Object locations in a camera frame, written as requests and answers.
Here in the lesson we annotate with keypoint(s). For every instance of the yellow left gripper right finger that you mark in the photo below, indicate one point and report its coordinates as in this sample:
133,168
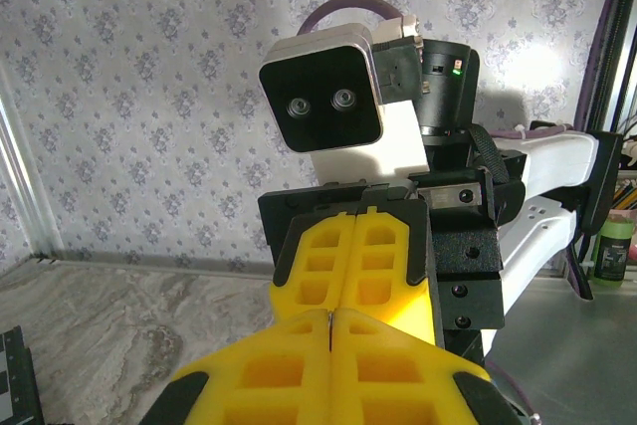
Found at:
398,380

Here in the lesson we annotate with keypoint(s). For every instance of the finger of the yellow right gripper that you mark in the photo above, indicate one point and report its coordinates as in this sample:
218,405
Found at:
398,305
318,271

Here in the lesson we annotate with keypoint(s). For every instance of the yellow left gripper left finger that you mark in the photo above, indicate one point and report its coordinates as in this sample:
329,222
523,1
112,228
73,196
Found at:
269,380

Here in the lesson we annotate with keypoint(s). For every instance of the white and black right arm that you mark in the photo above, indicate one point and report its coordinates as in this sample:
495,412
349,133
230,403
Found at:
547,156

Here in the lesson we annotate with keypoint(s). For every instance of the green bottle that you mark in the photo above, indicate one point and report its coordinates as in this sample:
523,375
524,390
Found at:
612,256

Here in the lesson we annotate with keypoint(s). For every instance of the bunch of pencils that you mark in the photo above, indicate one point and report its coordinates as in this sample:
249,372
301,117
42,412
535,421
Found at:
626,193

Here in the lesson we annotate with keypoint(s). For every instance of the black and white chessboard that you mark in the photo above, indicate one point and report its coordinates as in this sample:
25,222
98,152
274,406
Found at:
20,385

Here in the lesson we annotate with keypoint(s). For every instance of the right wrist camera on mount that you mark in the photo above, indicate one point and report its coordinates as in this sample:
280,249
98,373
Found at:
323,96

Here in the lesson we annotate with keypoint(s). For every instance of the dark vertical frame post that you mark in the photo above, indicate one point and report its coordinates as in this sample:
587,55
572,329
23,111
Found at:
614,47

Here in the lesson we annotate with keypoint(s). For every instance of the aluminium corner post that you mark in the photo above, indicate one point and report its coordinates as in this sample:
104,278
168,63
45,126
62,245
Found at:
20,181

